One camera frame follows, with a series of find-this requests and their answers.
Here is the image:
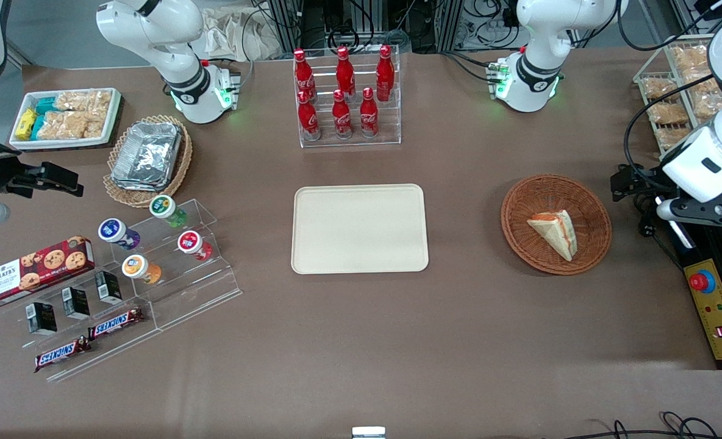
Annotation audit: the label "small black box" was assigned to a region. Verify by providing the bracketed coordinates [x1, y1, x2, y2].
[27, 302, 59, 336]
[62, 287, 91, 321]
[95, 271, 123, 305]

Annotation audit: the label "green lid drink cup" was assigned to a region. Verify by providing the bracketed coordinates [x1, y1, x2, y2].
[149, 195, 188, 229]

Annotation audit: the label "stack of silver foil packs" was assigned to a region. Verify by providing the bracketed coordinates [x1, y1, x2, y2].
[110, 122, 183, 192]

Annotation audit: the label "bagged fried snack pack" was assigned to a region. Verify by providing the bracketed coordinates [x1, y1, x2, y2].
[656, 125, 692, 151]
[648, 101, 690, 126]
[693, 73, 722, 120]
[671, 45, 713, 75]
[641, 76, 680, 102]

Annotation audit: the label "Snickers chocolate bar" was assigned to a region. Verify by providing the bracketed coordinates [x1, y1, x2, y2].
[88, 307, 146, 341]
[34, 337, 92, 373]

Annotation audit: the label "red cola bottle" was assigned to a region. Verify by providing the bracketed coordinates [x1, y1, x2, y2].
[376, 45, 395, 102]
[332, 89, 353, 139]
[293, 49, 316, 101]
[298, 90, 321, 141]
[360, 87, 379, 138]
[335, 46, 356, 98]

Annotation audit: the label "white wire rack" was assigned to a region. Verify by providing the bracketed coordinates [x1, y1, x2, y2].
[633, 34, 722, 160]

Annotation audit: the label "aluminium frame with cables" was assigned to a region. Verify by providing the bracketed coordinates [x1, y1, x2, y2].
[262, 0, 466, 54]

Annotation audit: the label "yellow snack packet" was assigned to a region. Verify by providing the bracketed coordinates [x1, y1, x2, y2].
[16, 108, 38, 140]

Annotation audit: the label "rice cracker snack pack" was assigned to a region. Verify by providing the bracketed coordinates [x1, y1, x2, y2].
[55, 90, 113, 114]
[38, 111, 107, 140]

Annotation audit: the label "yellow emergency stop box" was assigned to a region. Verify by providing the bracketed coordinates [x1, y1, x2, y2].
[683, 259, 722, 370]

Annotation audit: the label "clear acrylic bottle rack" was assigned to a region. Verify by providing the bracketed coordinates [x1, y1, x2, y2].
[293, 45, 402, 149]

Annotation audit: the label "triangle sandwich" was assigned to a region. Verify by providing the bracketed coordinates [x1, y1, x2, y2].
[527, 210, 578, 262]

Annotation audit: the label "round brown wicker basket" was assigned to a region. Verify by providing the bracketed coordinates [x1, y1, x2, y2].
[501, 174, 612, 276]

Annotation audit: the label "white rectangular snack tray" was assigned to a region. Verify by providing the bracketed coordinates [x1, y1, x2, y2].
[9, 88, 122, 151]

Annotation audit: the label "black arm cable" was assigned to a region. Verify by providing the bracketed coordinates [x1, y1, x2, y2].
[623, 73, 717, 185]

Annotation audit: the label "red lid drink cup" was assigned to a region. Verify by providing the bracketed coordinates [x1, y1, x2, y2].
[177, 230, 214, 262]

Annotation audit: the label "orange lid drink cup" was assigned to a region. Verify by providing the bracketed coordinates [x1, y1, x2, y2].
[121, 254, 163, 286]

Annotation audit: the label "red Walkers cookie box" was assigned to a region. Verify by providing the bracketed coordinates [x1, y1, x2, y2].
[0, 235, 96, 310]

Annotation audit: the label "black equipment base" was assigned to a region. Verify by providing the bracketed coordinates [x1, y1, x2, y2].
[660, 201, 722, 370]

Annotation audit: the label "beige plastic tray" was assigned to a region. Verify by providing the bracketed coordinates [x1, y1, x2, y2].
[291, 184, 429, 275]

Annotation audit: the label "black floor cables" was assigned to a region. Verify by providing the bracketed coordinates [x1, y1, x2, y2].
[544, 411, 722, 439]

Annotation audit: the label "clear acrylic stepped stand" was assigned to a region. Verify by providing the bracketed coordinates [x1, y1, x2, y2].
[0, 198, 243, 384]

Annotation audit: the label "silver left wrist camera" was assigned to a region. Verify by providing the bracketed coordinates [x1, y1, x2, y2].
[656, 196, 722, 230]

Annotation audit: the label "oval light wicker basket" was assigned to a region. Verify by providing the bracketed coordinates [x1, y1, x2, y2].
[103, 115, 193, 209]

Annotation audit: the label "purple lid drink cup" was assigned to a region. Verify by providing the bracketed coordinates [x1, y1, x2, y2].
[98, 218, 141, 251]

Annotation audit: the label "white crumpled cloth bag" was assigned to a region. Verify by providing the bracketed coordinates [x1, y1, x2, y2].
[201, 5, 284, 62]

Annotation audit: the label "white flat bar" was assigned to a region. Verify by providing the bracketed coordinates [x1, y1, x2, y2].
[665, 218, 696, 251]

